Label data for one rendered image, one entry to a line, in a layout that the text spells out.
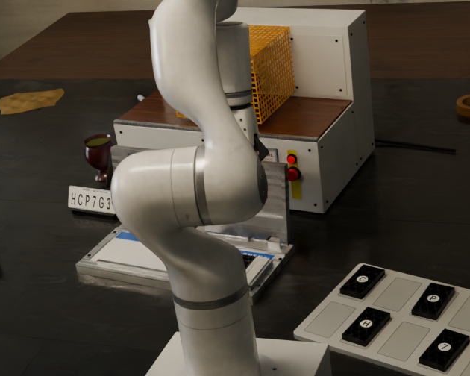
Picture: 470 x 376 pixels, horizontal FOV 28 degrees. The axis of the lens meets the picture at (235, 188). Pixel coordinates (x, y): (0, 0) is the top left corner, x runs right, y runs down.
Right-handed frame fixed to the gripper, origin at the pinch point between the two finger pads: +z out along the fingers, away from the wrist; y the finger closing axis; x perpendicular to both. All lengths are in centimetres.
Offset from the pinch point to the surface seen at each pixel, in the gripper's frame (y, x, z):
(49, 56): -142, 106, 0
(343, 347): 31.0, -17.1, 24.2
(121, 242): -31.4, -0.7, 19.0
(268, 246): 2.1, 8.0, 18.1
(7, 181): -85, 20, 16
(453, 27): -4, 155, -6
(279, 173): 5.8, 8.0, 1.0
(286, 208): 7.5, 7.1, 8.3
